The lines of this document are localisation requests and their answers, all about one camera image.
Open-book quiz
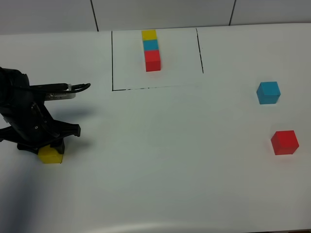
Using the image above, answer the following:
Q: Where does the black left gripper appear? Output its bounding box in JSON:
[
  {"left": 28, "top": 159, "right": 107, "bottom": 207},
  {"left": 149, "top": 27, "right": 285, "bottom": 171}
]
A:
[{"left": 0, "top": 102, "right": 81, "bottom": 154}]

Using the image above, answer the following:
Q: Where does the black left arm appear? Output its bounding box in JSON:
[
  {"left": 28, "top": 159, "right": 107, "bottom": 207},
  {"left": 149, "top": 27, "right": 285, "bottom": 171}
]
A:
[{"left": 0, "top": 68, "right": 81, "bottom": 154}]

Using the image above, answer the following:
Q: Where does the red template cube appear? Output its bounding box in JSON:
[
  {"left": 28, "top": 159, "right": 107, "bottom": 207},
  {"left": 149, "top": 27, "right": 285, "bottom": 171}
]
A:
[{"left": 144, "top": 50, "right": 161, "bottom": 72}]

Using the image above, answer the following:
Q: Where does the blue template cube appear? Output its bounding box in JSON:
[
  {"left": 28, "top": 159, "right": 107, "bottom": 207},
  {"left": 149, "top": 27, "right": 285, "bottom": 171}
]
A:
[{"left": 143, "top": 39, "right": 159, "bottom": 51}]

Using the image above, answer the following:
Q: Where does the yellow template cube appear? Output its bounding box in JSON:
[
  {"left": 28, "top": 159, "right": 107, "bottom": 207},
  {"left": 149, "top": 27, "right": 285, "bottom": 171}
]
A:
[{"left": 141, "top": 30, "right": 157, "bottom": 41}]

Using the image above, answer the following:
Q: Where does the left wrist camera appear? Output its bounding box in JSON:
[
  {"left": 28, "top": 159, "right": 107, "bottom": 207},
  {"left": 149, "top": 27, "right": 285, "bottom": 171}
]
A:
[{"left": 45, "top": 92, "right": 76, "bottom": 101}]

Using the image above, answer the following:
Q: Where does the black left camera cable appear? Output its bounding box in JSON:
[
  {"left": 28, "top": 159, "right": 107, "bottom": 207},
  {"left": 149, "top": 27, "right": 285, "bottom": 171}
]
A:
[{"left": 9, "top": 82, "right": 91, "bottom": 93}]

